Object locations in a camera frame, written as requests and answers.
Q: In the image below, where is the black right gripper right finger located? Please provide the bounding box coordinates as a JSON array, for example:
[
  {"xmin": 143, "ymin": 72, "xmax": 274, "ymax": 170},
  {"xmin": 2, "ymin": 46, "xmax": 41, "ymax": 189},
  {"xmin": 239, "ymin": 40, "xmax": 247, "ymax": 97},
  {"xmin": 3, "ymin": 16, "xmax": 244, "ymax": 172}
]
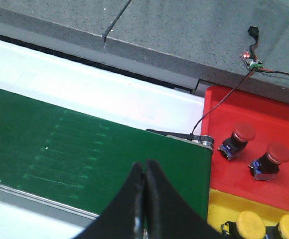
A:
[{"xmin": 144, "ymin": 160, "xmax": 226, "ymax": 239}]

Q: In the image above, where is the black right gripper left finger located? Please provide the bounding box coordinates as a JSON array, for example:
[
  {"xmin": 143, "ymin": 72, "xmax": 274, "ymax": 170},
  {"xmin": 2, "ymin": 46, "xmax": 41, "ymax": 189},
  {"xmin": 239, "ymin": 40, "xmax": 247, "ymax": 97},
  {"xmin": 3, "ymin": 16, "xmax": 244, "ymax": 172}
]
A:
[{"xmin": 75, "ymin": 162, "xmax": 145, "ymax": 239}]

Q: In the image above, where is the yellow mushroom push button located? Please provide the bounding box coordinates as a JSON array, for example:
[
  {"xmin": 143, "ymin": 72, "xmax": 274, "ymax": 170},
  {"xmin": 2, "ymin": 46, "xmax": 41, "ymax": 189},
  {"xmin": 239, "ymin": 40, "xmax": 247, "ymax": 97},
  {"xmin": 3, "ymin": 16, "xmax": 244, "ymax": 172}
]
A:
[
  {"xmin": 266, "ymin": 214, "xmax": 289, "ymax": 239},
  {"xmin": 221, "ymin": 211, "xmax": 266, "ymax": 239}
]

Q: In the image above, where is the red mushroom push button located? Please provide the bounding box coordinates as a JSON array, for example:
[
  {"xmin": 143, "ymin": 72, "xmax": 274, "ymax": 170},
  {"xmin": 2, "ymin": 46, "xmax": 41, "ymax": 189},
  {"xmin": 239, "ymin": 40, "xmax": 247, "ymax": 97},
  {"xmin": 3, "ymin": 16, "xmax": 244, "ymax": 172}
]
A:
[
  {"xmin": 249, "ymin": 142, "xmax": 289, "ymax": 181},
  {"xmin": 217, "ymin": 121, "xmax": 256, "ymax": 161}
]

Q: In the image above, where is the yellow plastic tray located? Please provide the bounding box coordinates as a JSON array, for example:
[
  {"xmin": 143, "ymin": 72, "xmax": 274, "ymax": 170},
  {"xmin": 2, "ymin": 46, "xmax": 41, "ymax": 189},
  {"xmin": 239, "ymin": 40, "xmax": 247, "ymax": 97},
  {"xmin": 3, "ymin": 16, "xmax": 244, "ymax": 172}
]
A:
[{"xmin": 207, "ymin": 188, "xmax": 289, "ymax": 233}]

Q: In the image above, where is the green conveyor belt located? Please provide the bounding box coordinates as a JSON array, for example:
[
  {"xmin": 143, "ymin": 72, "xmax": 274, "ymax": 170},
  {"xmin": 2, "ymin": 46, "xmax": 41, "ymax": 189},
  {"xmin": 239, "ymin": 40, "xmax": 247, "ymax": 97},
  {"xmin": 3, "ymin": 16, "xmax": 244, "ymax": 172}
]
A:
[{"xmin": 0, "ymin": 89, "xmax": 211, "ymax": 218}]

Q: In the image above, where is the red plastic tray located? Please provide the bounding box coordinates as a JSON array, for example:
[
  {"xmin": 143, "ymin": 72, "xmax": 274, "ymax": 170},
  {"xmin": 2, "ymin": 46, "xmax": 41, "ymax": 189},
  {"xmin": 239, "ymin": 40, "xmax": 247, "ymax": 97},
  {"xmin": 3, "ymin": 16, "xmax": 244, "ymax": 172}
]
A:
[{"xmin": 202, "ymin": 86, "xmax": 289, "ymax": 211}]

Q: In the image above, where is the small sensor circuit board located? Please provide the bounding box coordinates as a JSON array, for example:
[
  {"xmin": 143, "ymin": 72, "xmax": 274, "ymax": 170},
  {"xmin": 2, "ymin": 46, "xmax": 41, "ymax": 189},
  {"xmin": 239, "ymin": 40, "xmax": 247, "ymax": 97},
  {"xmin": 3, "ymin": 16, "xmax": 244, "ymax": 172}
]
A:
[{"xmin": 241, "ymin": 26, "xmax": 263, "ymax": 70}]

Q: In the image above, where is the grey stone counter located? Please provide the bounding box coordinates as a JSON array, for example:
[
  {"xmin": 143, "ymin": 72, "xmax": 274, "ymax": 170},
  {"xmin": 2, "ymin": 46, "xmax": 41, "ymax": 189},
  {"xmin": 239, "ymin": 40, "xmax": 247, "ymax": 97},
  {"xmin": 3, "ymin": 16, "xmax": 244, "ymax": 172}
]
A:
[{"xmin": 0, "ymin": 0, "xmax": 289, "ymax": 103}]

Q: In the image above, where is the aluminium conveyor frame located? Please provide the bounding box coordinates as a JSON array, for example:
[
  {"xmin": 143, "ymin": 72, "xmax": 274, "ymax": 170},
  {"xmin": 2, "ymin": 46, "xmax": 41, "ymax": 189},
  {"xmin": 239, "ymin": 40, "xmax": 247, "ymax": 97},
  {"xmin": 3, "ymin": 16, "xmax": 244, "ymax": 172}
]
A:
[{"xmin": 0, "ymin": 130, "xmax": 214, "ymax": 218}]

